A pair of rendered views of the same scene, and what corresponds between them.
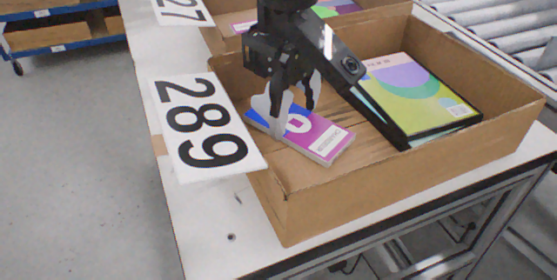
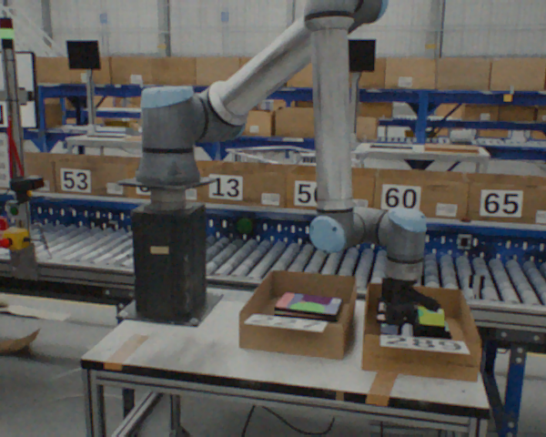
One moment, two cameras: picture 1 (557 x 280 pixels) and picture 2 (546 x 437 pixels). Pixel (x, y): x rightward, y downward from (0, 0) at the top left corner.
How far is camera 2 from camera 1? 1.35 m
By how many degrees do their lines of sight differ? 55
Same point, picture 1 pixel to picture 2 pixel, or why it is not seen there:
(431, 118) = (439, 318)
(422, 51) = not seen: hidden behind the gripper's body
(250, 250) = (473, 389)
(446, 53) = not seen: hidden behind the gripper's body
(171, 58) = (284, 368)
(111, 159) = not seen: outside the picture
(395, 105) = (422, 320)
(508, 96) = (444, 298)
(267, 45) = (407, 305)
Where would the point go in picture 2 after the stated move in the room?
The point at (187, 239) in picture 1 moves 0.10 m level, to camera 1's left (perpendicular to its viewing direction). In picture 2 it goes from (457, 401) to (442, 421)
